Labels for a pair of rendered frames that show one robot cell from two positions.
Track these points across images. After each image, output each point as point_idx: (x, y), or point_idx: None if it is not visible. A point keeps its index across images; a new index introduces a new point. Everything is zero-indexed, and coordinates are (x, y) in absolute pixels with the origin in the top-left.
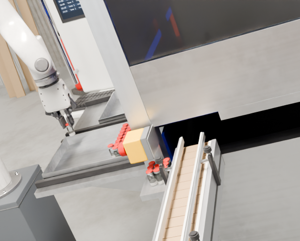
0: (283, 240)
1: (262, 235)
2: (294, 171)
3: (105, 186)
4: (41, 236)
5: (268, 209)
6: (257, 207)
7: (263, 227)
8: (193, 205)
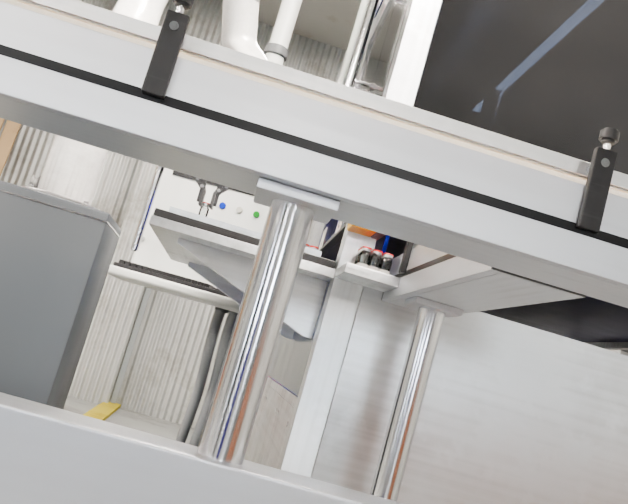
0: (444, 472)
1: (423, 449)
2: (511, 373)
3: (235, 281)
4: (85, 296)
5: (452, 410)
6: (440, 400)
7: (431, 436)
8: None
